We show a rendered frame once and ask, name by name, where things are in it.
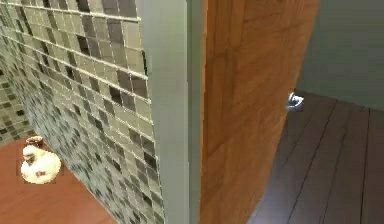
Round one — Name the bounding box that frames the white round vase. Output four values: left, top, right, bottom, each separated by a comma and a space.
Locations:
19, 135, 63, 185

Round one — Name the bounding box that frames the brown wooden room door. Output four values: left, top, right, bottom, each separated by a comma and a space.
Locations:
199, 0, 322, 224

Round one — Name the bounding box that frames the silver door handle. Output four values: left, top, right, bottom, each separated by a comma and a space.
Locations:
285, 91, 306, 112

